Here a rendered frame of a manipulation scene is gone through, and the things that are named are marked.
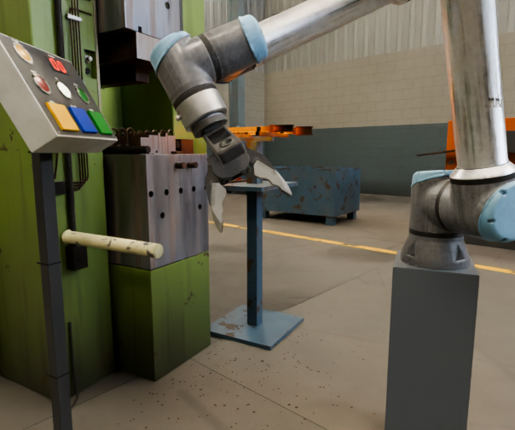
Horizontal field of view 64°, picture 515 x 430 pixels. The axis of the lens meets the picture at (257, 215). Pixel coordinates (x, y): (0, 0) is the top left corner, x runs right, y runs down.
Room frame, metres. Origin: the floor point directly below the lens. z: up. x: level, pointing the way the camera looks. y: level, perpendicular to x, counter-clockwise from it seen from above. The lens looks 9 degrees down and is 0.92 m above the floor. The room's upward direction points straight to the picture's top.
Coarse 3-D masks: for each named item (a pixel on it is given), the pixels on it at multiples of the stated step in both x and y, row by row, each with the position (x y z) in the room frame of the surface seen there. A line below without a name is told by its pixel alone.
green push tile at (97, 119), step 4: (88, 112) 1.22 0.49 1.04; (92, 112) 1.23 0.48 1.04; (96, 112) 1.26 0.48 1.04; (92, 116) 1.22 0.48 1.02; (96, 116) 1.24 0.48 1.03; (100, 116) 1.27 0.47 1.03; (92, 120) 1.21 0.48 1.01; (96, 120) 1.23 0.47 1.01; (100, 120) 1.25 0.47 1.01; (104, 120) 1.28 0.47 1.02; (96, 124) 1.21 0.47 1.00; (100, 124) 1.24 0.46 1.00; (104, 124) 1.27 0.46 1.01; (96, 128) 1.21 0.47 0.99; (100, 128) 1.22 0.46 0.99; (104, 128) 1.25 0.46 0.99; (108, 128) 1.28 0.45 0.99; (100, 132) 1.21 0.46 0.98; (104, 132) 1.23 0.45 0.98; (108, 132) 1.26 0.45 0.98; (112, 132) 1.28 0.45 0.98
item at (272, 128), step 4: (228, 128) 2.00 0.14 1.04; (232, 128) 1.99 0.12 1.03; (236, 128) 1.98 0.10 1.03; (240, 128) 1.97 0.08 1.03; (244, 128) 1.96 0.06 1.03; (248, 128) 1.95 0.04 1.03; (252, 128) 1.94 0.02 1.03; (256, 128) 1.93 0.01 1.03; (264, 128) 1.91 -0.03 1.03; (268, 128) 1.90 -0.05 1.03; (272, 128) 1.88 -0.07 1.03; (276, 128) 1.89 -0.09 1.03; (280, 128) 1.88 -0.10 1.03; (284, 128) 1.87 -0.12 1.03; (288, 128) 1.86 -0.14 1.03; (292, 128) 1.86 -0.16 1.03; (276, 132) 1.92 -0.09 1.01
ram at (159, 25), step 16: (96, 0) 1.63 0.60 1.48; (112, 0) 1.59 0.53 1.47; (128, 0) 1.58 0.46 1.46; (144, 0) 1.65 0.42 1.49; (160, 0) 1.72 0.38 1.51; (176, 0) 1.81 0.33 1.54; (96, 16) 1.64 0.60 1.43; (112, 16) 1.59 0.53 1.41; (128, 16) 1.57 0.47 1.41; (144, 16) 1.64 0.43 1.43; (160, 16) 1.72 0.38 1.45; (176, 16) 1.80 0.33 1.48; (112, 32) 1.62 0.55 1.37; (128, 32) 1.62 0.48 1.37; (144, 32) 1.64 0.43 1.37; (160, 32) 1.72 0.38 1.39
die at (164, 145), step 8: (120, 136) 1.72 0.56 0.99; (128, 136) 1.70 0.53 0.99; (136, 136) 1.68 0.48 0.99; (144, 136) 1.65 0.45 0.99; (152, 136) 1.66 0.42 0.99; (168, 136) 1.74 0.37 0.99; (136, 144) 1.61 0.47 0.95; (144, 144) 1.62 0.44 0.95; (152, 144) 1.66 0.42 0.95; (160, 144) 1.70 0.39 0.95; (168, 144) 1.74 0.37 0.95; (152, 152) 1.66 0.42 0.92; (160, 152) 1.70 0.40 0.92; (168, 152) 1.74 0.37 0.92
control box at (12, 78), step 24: (0, 48) 0.99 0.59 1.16; (24, 48) 1.08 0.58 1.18; (0, 72) 0.99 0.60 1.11; (24, 72) 1.01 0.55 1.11; (48, 72) 1.13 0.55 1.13; (72, 72) 1.29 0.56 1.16; (0, 96) 0.99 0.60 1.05; (24, 96) 0.99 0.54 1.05; (48, 96) 1.05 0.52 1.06; (72, 96) 1.19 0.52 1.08; (24, 120) 0.99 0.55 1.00; (48, 120) 0.98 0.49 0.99; (48, 144) 0.99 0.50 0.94; (72, 144) 1.10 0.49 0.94; (96, 144) 1.22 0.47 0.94
